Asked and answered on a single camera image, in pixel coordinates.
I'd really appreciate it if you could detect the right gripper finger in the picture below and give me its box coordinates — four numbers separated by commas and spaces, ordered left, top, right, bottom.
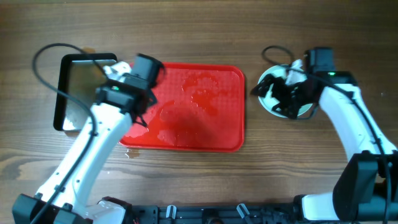
250, 74, 282, 96
272, 103, 303, 119

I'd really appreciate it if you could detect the white plate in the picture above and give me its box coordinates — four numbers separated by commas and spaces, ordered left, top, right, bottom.
251, 65, 313, 119

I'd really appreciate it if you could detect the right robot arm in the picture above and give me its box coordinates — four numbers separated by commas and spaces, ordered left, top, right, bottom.
251, 47, 397, 223

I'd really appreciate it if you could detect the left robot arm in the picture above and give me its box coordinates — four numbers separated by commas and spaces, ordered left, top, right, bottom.
12, 54, 165, 223

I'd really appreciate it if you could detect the red plastic tray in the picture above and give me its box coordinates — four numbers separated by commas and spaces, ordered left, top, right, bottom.
120, 62, 245, 152

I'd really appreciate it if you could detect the black metal baking pan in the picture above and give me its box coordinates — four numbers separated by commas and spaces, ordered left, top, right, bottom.
53, 54, 106, 131

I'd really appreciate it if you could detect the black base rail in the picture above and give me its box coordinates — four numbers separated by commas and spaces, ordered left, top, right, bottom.
121, 203, 300, 224

